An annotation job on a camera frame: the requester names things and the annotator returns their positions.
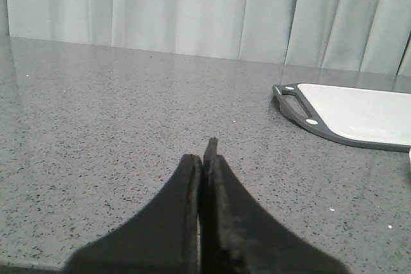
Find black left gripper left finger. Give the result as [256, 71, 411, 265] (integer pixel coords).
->
[63, 154, 202, 273]

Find white cutting board grey rim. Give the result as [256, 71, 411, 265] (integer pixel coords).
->
[272, 83, 410, 153]

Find light grey curtain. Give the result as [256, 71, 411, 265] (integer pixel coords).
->
[1, 0, 410, 76]

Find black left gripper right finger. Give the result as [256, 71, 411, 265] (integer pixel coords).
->
[199, 137, 348, 273]

